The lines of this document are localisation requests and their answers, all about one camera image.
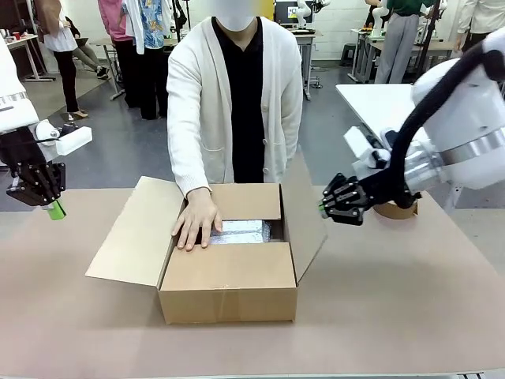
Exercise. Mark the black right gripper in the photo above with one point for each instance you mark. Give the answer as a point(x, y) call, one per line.
point(380, 187)

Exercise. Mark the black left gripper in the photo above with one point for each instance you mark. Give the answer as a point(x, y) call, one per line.
point(19, 148)

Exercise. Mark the bubble wrap bundle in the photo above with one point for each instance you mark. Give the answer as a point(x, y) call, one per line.
point(244, 233)

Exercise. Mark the brown cardboard box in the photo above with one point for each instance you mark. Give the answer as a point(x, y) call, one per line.
point(229, 292)

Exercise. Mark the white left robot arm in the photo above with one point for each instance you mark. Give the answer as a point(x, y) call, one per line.
point(12, 79)

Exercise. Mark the person's left forearm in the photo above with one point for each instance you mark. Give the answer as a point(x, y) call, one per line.
point(294, 126)

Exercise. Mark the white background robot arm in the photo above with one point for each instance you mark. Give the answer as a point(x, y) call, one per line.
point(379, 19)
point(305, 12)

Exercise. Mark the person's right forearm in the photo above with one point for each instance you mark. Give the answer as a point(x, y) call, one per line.
point(189, 166)

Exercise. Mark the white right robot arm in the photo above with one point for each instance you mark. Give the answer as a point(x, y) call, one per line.
point(465, 102)

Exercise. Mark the person's right hand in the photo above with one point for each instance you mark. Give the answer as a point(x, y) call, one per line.
point(197, 215)

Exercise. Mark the brown packing tape roll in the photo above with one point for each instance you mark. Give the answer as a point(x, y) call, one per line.
point(394, 213)

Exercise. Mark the white side table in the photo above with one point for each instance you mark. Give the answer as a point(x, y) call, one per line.
point(375, 102)

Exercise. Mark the white power strip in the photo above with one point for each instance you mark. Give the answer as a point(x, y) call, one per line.
point(455, 196)

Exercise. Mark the seated person in grey trousers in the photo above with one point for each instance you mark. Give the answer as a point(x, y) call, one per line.
point(88, 55)

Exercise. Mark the grey desk with red cup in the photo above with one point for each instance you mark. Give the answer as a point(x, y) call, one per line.
point(23, 39)

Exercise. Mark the grey stool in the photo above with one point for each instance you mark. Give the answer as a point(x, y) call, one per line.
point(349, 53)

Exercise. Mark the person in white top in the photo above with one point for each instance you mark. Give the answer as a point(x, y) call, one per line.
point(65, 39)

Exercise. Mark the grey desk with robot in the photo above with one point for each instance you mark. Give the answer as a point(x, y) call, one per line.
point(371, 43)

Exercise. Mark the grey desk with monitor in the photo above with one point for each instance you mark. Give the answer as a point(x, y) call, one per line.
point(305, 37)

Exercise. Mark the person in green top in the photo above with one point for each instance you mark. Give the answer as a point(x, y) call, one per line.
point(398, 39)

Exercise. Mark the person in white cardigan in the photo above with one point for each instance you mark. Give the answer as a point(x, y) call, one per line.
point(189, 98)

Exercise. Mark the person in pink top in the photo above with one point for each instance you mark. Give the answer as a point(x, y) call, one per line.
point(112, 19)

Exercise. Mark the black slanted pole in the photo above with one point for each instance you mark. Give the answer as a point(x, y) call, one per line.
point(428, 35)

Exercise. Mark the black computer monitor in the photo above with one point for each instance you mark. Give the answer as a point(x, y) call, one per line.
point(292, 12)

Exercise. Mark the person in blue floral shirt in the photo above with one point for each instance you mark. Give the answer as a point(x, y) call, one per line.
point(152, 23)

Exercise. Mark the black tripod stand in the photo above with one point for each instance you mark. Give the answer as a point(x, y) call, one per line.
point(180, 19)

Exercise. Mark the person in cream top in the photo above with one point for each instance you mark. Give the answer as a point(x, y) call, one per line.
point(479, 16)

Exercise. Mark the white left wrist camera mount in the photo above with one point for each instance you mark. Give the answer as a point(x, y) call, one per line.
point(75, 140)

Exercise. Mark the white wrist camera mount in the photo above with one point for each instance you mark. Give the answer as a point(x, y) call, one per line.
point(75, 140)
point(359, 144)

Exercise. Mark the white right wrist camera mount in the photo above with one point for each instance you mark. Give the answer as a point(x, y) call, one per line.
point(359, 144)

